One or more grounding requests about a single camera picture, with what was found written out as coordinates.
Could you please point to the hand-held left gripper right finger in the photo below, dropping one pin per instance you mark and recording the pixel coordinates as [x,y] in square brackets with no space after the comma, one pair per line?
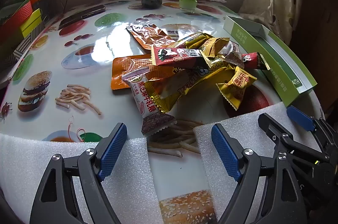
[224,152]

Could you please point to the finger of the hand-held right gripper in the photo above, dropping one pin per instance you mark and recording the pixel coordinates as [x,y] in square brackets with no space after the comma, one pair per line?
[299,117]
[274,130]

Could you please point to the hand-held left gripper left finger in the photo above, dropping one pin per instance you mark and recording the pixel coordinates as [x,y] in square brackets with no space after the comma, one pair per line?
[113,150]

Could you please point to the green cardboard box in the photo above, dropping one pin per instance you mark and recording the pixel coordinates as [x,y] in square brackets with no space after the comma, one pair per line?
[280,68]

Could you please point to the gold peanut candy packet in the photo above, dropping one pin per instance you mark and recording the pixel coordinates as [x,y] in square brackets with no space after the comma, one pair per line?
[216,46]
[237,86]

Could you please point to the white nougat candy packet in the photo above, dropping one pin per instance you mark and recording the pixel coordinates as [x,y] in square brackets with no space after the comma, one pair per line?
[235,56]
[148,99]

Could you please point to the red and black snack packet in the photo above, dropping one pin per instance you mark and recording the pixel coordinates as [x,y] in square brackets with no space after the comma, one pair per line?
[253,60]
[179,54]

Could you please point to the orange snack pouch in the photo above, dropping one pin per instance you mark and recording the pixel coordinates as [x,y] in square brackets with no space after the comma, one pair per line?
[129,70]
[148,37]

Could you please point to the long gold snack bar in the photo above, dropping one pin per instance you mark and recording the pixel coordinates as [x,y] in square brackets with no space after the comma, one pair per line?
[190,78]
[195,40]

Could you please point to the white foam sheet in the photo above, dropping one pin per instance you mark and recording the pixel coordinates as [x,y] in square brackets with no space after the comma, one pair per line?
[245,121]
[74,160]

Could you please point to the printed food tablecloth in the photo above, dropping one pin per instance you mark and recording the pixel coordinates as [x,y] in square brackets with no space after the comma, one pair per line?
[111,28]

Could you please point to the black phone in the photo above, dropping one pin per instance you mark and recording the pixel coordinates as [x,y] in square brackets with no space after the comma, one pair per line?
[81,16]

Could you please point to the black and white striped box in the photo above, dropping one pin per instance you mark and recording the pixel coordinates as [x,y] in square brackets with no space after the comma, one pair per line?
[26,41]

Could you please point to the yellow-green box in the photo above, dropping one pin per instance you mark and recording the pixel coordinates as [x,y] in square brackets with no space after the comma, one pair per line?
[31,23]

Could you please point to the green jar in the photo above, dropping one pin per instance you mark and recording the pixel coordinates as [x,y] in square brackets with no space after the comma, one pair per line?
[188,2]

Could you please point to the red box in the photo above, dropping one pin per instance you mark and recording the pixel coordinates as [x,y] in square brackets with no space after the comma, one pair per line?
[15,20]

